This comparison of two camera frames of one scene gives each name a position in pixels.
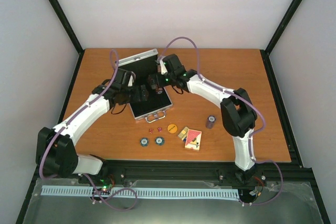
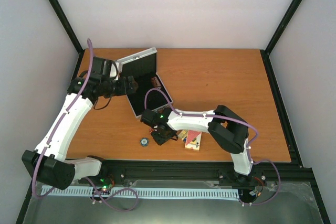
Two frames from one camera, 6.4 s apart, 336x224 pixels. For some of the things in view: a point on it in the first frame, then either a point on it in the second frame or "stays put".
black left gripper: (138, 98) → (124, 89)
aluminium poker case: (142, 67) stays put
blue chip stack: (144, 141) stays put
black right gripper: (160, 84) → (160, 141)
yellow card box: (183, 134) stays put
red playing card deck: (193, 139) stays put
